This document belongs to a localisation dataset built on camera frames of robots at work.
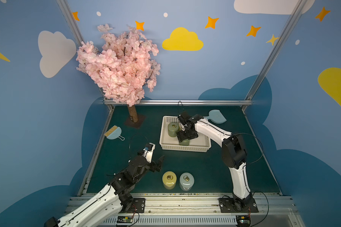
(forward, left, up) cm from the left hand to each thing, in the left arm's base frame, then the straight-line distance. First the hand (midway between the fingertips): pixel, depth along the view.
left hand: (156, 151), depth 77 cm
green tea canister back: (+23, -9, -8) cm, 26 cm away
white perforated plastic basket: (+17, -4, -18) cm, 25 cm away
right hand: (+17, -18, -10) cm, 27 cm away
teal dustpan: (+40, -44, -15) cm, 62 cm away
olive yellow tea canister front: (-12, -8, -7) cm, 16 cm away
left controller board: (-30, +15, -17) cm, 38 cm away
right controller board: (-29, -47, -18) cm, 58 cm away
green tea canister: (+12, -17, -9) cm, 22 cm away
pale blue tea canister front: (-13, -17, -7) cm, 23 cm away
